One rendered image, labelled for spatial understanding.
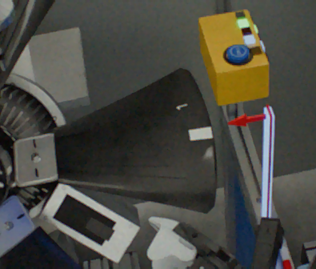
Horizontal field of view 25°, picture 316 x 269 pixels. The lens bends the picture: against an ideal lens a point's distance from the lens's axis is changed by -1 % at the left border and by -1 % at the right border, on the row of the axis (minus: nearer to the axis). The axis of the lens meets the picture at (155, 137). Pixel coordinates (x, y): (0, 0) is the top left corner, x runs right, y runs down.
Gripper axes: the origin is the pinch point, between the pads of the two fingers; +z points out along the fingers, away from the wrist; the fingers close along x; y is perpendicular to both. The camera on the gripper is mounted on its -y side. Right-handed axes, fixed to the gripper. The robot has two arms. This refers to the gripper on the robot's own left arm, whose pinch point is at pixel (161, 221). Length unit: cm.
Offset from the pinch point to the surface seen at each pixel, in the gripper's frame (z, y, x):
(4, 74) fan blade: 26.3, 0.7, -13.1
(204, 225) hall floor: 51, -45, 123
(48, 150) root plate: 21.2, 1.8, -0.5
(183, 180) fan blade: 3.0, -7.4, 2.1
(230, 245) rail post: 26, -33, 89
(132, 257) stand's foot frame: 57, -19, 114
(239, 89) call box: 17.4, -35.2, 19.8
